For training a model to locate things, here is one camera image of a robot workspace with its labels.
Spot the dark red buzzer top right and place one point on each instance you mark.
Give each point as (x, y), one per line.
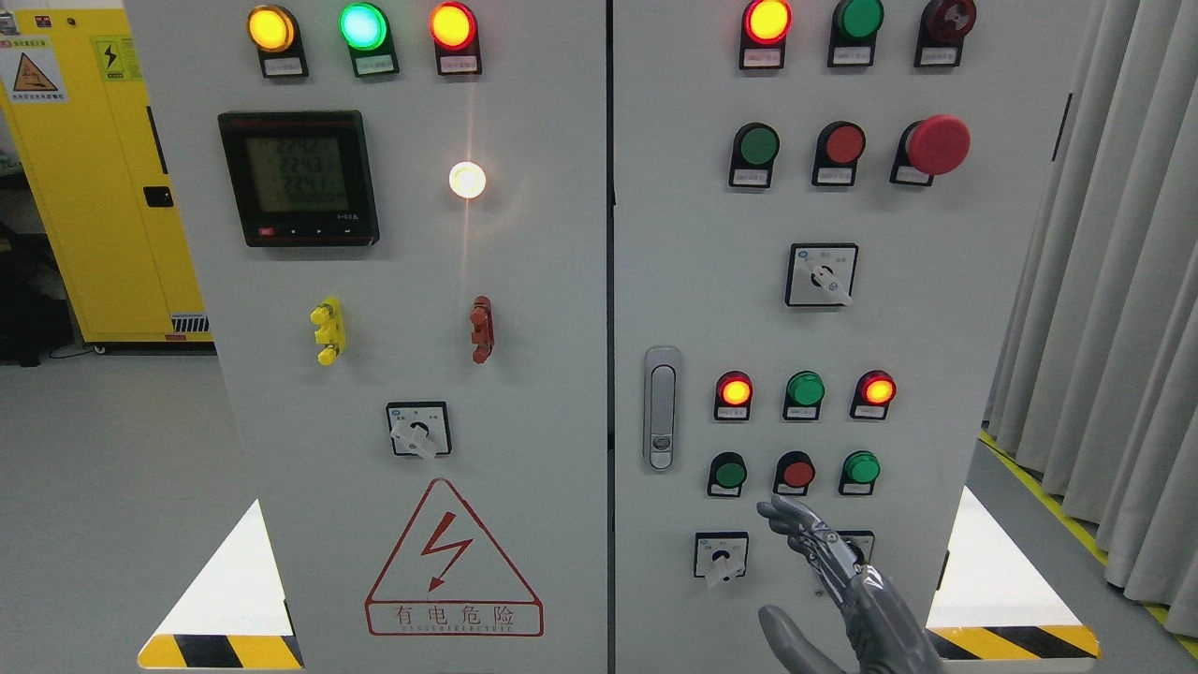
(941, 32)

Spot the yellow safety storage cabinet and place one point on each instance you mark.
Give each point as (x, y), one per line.
(77, 106)

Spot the yellow indicator lamp top left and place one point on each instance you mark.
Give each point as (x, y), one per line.
(278, 41)

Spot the red electrical danger warning sticker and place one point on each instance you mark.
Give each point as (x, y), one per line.
(447, 576)

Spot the red indicator lamp lower left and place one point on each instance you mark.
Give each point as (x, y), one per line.
(733, 397)

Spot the yellow terminal connector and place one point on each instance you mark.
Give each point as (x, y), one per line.
(330, 331)

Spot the red stop push button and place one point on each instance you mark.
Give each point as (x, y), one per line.
(794, 474)

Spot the grey pleated curtain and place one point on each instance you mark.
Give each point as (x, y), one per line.
(1097, 384)

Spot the red emergency stop mushroom button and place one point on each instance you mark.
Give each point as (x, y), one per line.
(930, 148)

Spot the left panel rotary selector switch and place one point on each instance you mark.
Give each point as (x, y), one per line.
(419, 429)

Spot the black digital power meter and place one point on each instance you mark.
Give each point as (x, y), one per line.
(300, 178)

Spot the green indicator lamp top left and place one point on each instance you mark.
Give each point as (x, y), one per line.
(366, 31)

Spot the green indicator lamp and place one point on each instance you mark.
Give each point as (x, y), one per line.
(803, 396)
(366, 31)
(853, 31)

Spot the red indicator lamp top right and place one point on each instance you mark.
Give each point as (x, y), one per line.
(763, 32)

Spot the upper right rotary selector switch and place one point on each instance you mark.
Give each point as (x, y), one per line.
(821, 275)

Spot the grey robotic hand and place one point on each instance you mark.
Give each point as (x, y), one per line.
(883, 632)

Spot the red indicator lamp lower right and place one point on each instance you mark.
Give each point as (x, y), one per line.
(874, 392)

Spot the green push button lower right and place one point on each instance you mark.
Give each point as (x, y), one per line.
(859, 474)

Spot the grey electrical control cabinet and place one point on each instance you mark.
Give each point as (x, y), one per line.
(608, 228)

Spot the red terminal connector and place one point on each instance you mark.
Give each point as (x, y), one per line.
(483, 329)

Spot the red push button upper row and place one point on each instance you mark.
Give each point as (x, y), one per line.
(838, 148)

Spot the silver cabinet door handle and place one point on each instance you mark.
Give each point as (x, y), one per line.
(661, 367)

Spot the white lit indicator lamp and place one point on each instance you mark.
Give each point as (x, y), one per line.
(467, 180)

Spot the green indicator lamp lower middle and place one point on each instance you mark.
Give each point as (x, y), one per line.
(803, 396)

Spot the green start push button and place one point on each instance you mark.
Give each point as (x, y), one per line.
(726, 475)

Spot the red indicator lamp top left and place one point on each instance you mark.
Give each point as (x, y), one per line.
(455, 37)

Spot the red indicator lamp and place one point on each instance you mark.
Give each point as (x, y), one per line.
(455, 37)
(733, 397)
(874, 392)
(763, 32)

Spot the black key selector switch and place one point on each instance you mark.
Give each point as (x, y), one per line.
(861, 542)

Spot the green push button upper row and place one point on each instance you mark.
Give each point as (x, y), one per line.
(754, 149)

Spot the lower white rotary selector switch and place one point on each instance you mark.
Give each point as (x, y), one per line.
(720, 557)

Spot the green indicator lamp top right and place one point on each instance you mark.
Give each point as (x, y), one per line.
(853, 31)

